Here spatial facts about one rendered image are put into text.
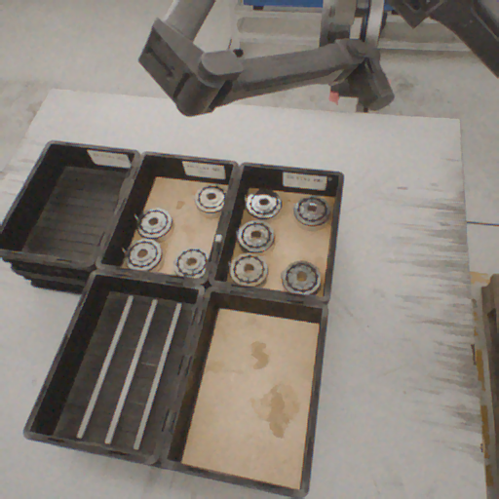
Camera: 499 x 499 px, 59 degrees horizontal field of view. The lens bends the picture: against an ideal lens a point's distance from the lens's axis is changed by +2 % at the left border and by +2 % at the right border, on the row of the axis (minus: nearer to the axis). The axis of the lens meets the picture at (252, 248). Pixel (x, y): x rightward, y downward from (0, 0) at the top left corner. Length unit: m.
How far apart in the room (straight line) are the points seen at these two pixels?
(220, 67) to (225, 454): 0.79
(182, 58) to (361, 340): 0.87
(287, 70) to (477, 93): 2.28
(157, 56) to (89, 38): 2.89
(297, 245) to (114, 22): 2.78
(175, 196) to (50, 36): 2.56
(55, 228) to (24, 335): 0.32
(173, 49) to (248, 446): 0.81
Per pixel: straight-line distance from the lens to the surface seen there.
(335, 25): 1.28
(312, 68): 0.90
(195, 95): 0.72
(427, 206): 1.52
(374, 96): 1.01
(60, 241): 1.40
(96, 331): 1.22
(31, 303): 1.50
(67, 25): 3.82
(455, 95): 3.00
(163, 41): 0.73
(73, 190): 1.49
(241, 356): 1.11
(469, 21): 0.70
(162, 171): 1.40
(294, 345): 1.11
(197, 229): 1.28
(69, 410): 1.19
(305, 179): 1.27
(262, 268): 1.16
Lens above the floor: 1.89
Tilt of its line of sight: 60 degrees down
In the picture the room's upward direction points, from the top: 8 degrees counter-clockwise
